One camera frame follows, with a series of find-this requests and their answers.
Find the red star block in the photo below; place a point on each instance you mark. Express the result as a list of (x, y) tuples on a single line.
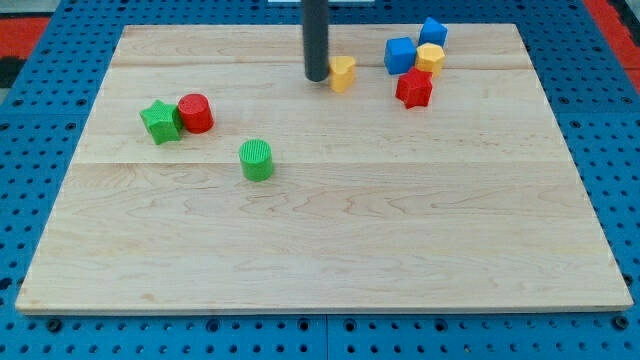
[(414, 88)]

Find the green star block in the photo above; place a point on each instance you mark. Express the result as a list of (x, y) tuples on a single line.
[(162, 121)]

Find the green cylinder block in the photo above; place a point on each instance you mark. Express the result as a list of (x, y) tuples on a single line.
[(256, 160)]

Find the light wooden board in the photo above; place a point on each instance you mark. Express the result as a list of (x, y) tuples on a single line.
[(472, 204)]

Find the yellow heart block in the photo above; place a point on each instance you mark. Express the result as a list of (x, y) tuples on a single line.
[(342, 73)]

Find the red cylinder block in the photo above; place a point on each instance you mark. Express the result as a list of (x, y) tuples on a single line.
[(195, 112)]

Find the blue cube block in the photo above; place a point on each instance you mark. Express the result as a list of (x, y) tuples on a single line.
[(399, 55)]

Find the yellow hexagon block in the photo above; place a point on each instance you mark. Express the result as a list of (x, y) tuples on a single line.
[(430, 58)]

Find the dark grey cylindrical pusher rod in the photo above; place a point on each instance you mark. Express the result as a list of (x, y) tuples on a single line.
[(315, 27)]

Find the blue pentagon block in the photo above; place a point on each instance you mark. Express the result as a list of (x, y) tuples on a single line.
[(433, 32)]

